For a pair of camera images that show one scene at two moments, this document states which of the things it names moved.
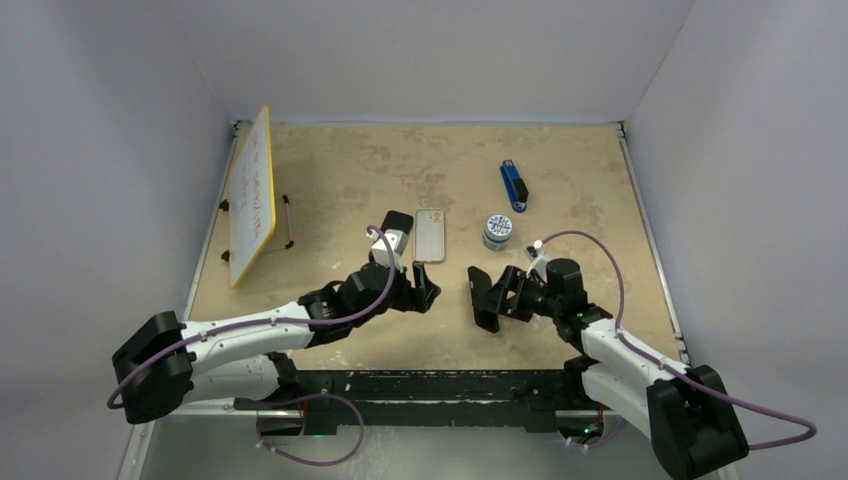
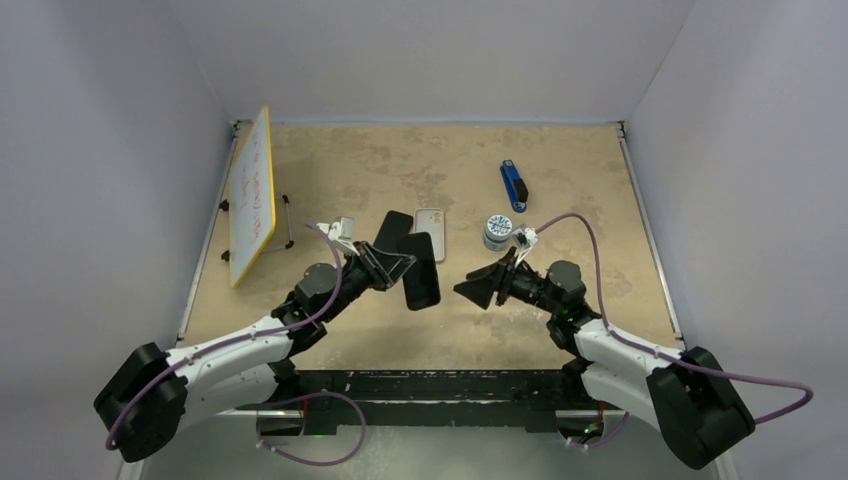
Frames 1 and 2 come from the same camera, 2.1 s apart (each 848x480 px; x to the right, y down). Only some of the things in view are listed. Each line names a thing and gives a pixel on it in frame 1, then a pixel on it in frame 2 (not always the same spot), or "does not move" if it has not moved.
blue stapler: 516,187 does not move
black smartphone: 479,281 to 394,229
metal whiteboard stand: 224,205 does not move
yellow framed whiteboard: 252,205 does not move
